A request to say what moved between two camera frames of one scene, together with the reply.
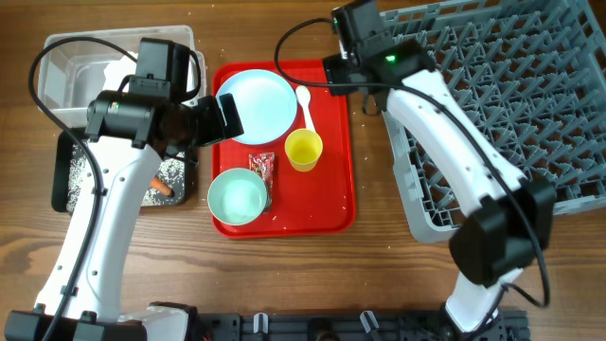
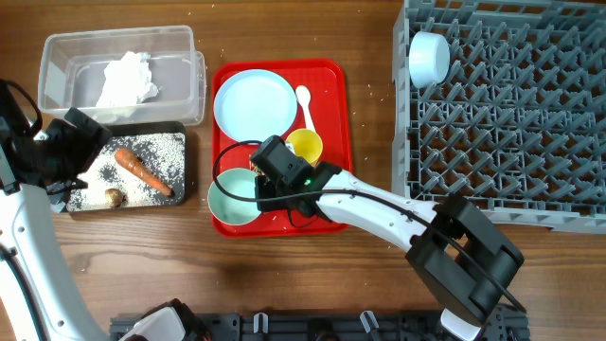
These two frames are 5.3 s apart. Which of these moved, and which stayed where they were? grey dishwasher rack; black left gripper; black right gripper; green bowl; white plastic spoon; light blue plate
Moved: black left gripper; black right gripper
Stayed: white plastic spoon; light blue plate; grey dishwasher rack; green bowl
